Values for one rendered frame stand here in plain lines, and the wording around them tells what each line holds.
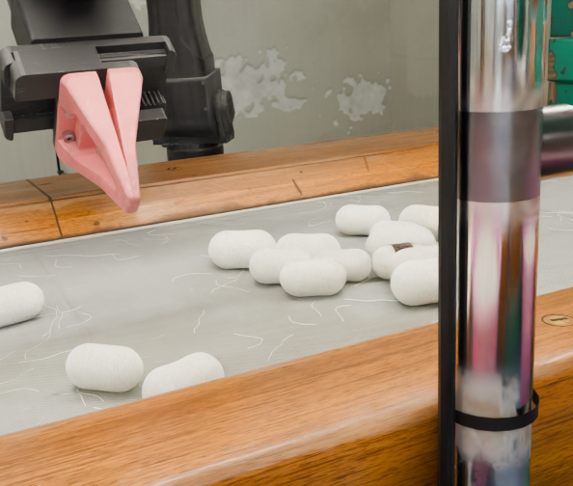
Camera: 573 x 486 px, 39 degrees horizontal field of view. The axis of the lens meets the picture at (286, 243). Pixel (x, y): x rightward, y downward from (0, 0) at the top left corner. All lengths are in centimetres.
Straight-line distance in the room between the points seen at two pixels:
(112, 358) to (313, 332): 10
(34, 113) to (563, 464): 37
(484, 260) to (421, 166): 48
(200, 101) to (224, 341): 51
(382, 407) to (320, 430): 2
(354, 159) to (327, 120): 209
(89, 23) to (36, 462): 33
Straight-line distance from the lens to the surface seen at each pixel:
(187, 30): 83
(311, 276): 39
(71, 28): 50
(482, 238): 20
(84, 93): 47
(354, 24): 278
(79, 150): 50
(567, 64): 95
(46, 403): 32
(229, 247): 44
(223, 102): 85
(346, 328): 36
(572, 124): 22
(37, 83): 48
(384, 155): 67
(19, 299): 40
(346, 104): 278
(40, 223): 56
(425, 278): 38
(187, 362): 29
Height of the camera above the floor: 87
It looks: 16 degrees down
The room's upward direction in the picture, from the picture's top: 3 degrees counter-clockwise
